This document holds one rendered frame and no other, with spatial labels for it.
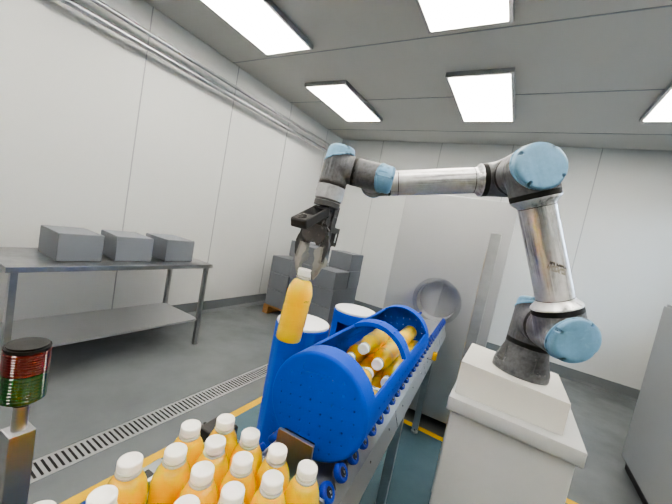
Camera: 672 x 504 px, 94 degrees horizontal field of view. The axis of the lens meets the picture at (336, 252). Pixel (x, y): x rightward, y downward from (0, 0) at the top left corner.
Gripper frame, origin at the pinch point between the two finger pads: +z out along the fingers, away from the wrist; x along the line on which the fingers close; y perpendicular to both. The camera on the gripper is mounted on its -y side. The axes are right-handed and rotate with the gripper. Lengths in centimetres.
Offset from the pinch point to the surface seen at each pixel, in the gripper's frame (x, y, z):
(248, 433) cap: -6.9, -18.6, 33.5
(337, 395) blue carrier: -17.8, 0.3, 26.9
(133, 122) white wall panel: 312, 133, -73
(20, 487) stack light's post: 22, -42, 47
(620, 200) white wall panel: -196, 489, -169
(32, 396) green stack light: 22, -44, 29
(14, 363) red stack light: 23, -47, 23
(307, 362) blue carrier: -7.4, 0.6, 22.6
